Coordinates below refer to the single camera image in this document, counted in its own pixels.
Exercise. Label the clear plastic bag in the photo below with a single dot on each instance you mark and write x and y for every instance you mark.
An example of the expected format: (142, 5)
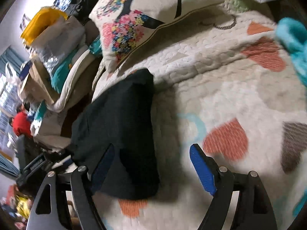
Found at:
(56, 42)

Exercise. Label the teal package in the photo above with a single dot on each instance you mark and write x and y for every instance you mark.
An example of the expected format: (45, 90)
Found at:
(96, 47)

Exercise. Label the yellow bag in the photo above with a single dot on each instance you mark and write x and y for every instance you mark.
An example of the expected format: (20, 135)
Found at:
(44, 18)

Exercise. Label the person in red shirt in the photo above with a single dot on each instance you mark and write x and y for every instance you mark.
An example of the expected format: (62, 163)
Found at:
(20, 123)

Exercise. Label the folded beige quilt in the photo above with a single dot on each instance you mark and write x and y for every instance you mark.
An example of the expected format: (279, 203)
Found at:
(78, 83)

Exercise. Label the teal folded cloth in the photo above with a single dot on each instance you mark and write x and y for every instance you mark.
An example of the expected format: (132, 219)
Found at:
(61, 74)

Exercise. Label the patchwork quilted bedspread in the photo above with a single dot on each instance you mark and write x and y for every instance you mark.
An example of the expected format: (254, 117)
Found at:
(222, 81)

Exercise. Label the brown cardboard box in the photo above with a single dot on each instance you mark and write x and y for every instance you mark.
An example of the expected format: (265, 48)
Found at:
(36, 87)

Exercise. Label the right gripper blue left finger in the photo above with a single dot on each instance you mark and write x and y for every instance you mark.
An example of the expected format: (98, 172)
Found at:
(65, 201)

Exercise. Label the floral print cushion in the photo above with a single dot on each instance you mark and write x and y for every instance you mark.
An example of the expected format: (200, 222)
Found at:
(124, 25)

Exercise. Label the black pants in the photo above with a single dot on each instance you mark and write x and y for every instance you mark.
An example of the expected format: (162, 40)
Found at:
(113, 138)

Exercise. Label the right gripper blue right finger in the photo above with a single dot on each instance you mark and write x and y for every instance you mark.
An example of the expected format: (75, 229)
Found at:
(253, 210)

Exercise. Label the turquoise fleece blanket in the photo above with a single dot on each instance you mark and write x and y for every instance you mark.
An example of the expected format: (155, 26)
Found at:
(292, 36)

